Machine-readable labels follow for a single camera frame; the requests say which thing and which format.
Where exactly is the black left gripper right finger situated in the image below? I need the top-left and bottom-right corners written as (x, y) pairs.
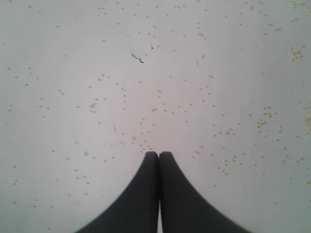
top-left (159, 151), bottom-right (249, 233)

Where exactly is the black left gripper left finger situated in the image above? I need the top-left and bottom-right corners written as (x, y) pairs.
top-left (77, 151), bottom-right (159, 233)

